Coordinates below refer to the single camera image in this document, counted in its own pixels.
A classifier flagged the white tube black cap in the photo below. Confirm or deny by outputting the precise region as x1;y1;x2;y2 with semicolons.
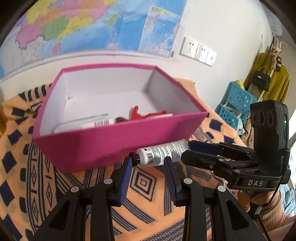
128;139;189;167

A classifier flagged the red plastic handle tool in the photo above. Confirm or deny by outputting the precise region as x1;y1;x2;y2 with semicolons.
129;105;173;121

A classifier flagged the white teal medicine box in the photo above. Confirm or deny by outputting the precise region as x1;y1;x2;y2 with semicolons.
53;114;116;133

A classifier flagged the brown wooden massage comb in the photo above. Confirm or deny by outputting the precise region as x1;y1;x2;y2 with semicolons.
115;117;128;123

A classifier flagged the pink sweater right forearm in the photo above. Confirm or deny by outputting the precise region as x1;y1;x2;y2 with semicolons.
260;201;295;240

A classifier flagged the person's right hand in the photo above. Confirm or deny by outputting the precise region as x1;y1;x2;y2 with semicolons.
237;190;281;212

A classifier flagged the blue plastic basket rack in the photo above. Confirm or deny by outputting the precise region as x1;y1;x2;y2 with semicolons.
215;81;257;136

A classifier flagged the orange patterned tablecloth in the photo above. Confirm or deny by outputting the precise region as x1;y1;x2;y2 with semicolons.
0;77;246;241

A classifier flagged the black handbag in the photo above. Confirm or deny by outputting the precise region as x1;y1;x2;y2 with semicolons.
251;68;270;92

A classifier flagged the yellow hanging coat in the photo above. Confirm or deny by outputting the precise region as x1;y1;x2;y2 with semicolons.
244;52;291;103

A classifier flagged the gold thermos tumbler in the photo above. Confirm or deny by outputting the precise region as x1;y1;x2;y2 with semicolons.
0;104;6;137

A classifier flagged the pink cardboard box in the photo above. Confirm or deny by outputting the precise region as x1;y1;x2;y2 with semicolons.
33;63;207;173

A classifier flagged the black cable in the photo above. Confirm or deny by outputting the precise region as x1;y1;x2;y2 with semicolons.
254;182;280;241

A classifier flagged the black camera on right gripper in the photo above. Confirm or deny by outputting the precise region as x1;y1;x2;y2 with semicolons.
250;99;288;172

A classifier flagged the white wall socket panel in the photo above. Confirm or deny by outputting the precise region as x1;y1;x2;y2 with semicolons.
180;37;218;67

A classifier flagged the colourful wall map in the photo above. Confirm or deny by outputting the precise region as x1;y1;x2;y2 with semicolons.
1;0;186;77

